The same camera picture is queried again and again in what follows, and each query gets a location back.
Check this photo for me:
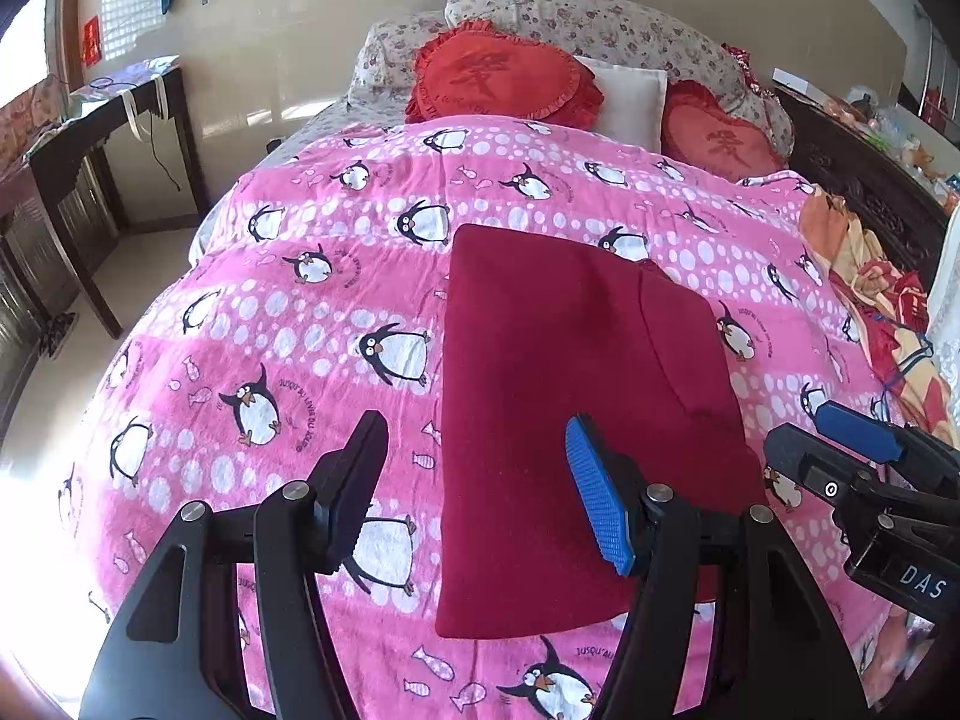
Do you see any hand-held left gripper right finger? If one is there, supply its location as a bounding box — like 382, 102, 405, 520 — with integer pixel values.
564, 414, 872, 720

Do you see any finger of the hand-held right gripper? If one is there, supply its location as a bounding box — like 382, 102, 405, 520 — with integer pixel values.
763, 422, 905, 522
814, 400, 960, 492

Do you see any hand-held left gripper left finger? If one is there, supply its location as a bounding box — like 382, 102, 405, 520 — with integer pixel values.
79, 410, 391, 720

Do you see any dark red sweater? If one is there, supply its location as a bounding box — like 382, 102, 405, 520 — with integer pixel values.
435, 223, 767, 641

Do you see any white ornate furniture piece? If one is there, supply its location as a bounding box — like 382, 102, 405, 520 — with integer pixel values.
925, 214, 960, 425

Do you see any orange floral cloth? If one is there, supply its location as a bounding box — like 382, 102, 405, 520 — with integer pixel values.
798, 186, 955, 430

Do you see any pink penguin blanket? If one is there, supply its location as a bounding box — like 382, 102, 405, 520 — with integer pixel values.
56, 116, 912, 720

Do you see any dark wooden headboard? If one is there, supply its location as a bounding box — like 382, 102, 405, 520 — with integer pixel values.
772, 82, 952, 293

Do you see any pile of bedside clutter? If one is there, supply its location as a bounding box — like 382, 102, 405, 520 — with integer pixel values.
825, 86, 960, 200

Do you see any small red heart cushion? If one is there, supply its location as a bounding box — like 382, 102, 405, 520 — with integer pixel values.
660, 80, 786, 182

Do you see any pair of dark shoes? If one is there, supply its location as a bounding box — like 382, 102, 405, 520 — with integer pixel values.
37, 310, 80, 359

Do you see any dark slatted cabinet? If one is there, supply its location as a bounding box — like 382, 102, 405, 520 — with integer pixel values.
0, 169, 121, 428

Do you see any metal railing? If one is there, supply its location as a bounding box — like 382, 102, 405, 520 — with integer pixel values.
904, 11, 960, 128

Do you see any white pillow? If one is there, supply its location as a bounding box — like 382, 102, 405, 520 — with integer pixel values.
574, 56, 669, 155

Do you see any large red heart cushion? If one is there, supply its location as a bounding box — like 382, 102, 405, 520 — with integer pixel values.
405, 20, 605, 128

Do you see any long floral pillow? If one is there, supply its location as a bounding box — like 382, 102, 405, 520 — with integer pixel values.
444, 0, 796, 166

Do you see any small floral pillow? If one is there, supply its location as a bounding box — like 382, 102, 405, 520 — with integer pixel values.
352, 11, 451, 96

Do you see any dark wooden desk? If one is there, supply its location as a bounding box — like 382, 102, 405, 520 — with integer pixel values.
26, 64, 209, 340

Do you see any shiny plastic bag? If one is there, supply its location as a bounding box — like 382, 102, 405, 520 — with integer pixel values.
70, 55, 182, 104

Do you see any thin hanging black cable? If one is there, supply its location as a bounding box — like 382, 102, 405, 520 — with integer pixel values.
148, 101, 185, 194

